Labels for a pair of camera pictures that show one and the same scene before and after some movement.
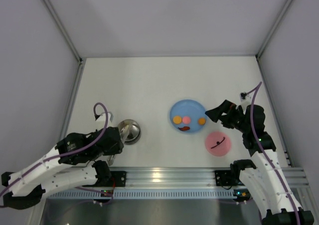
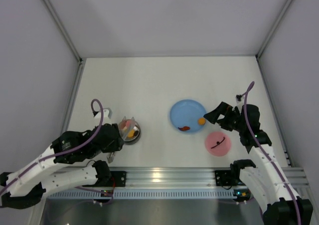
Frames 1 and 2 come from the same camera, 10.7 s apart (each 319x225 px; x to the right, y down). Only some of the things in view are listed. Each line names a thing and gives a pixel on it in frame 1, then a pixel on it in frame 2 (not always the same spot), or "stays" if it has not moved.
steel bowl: (129, 131) stays
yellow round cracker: (177, 119) to (130, 133)
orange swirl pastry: (202, 121) stays
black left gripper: (119, 142) stays
